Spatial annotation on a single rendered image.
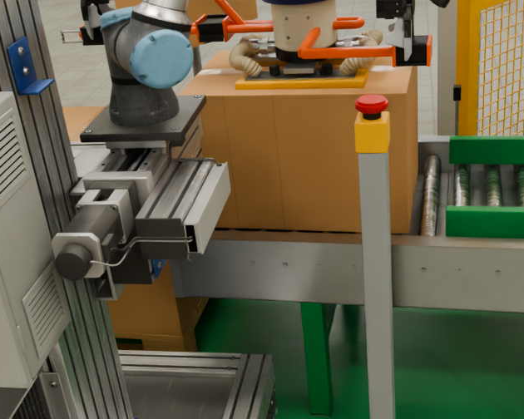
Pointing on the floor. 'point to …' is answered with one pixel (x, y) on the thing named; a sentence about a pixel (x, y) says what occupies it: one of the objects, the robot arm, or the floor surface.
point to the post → (377, 260)
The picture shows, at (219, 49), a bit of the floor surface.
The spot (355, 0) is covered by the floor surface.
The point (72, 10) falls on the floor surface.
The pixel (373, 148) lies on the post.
